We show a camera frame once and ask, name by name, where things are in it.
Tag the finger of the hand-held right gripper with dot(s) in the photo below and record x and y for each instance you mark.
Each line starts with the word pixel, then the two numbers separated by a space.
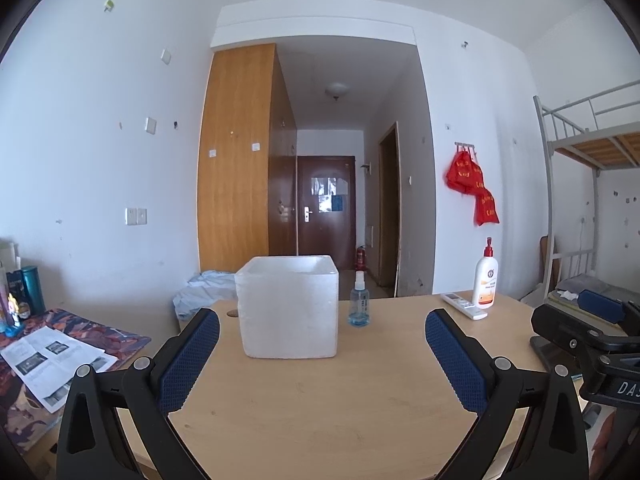
pixel 600 305
pixel 555 322

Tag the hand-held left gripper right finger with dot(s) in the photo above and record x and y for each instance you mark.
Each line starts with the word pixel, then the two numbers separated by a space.
pixel 452 360

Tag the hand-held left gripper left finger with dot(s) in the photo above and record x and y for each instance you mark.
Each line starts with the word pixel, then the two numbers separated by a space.
pixel 190 360

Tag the white foam box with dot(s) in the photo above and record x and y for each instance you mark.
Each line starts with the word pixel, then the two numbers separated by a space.
pixel 287 310

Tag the person's right hand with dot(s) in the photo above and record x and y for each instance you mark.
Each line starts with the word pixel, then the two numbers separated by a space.
pixel 605 445

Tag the grey blanket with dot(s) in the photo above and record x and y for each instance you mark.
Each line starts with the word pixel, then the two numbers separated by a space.
pixel 600 284

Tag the white remote control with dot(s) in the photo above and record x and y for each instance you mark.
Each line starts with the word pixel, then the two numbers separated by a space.
pixel 465 306

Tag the leaning wooden board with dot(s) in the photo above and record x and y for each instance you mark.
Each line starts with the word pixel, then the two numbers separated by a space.
pixel 546 260

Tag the pale blue plastic bag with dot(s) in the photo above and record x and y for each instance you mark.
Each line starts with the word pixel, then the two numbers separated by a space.
pixel 205 292

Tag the white red pump lotion bottle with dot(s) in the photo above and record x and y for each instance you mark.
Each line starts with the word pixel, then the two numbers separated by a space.
pixel 484 280

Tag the patterned table cloth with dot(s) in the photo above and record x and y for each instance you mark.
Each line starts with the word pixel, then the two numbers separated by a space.
pixel 100 332

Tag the clear blue spray bottle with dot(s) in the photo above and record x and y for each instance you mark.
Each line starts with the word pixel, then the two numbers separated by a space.
pixel 359 305

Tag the grey metal bunk bed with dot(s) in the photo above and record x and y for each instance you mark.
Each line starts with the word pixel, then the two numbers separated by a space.
pixel 550 185

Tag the red cloth bag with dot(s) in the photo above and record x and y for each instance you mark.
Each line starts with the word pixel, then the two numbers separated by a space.
pixel 460 172
pixel 486 210

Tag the red fire extinguisher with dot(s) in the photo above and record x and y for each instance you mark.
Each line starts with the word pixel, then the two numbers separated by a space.
pixel 360 257

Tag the printed paper leaflet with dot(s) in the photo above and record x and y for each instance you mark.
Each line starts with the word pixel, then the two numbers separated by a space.
pixel 50 360

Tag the brown side door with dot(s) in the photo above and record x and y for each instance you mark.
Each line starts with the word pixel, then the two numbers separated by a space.
pixel 389 210

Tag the teal tumbler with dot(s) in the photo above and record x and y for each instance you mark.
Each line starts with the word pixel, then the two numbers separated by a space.
pixel 31 290

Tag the dark brown entry door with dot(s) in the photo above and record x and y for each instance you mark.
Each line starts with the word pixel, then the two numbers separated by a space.
pixel 325 230

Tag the small colourful figurine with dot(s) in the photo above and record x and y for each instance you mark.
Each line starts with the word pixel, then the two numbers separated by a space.
pixel 13 315

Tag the dark blue bottle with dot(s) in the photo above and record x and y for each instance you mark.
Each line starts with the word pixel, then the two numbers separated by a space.
pixel 15 287

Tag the blue door notice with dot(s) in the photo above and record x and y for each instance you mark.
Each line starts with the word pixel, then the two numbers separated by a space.
pixel 338 202

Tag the wooden wardrobe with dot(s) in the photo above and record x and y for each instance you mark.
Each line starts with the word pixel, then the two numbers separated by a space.
pixel 232 170

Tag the grey door notice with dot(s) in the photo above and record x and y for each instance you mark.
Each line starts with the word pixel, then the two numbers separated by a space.
pixel 322 187

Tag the ceiling lamp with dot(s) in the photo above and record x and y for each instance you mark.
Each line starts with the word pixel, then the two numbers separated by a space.
pixel 338 91

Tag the double white wall socket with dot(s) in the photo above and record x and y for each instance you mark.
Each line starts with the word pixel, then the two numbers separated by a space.
pixel 136 216

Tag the metal wall hook rack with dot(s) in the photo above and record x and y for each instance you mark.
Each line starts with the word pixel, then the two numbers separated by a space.
pixel 465 144

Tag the small white wall switch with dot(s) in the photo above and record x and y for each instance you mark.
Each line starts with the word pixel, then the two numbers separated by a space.
pixel 165 56

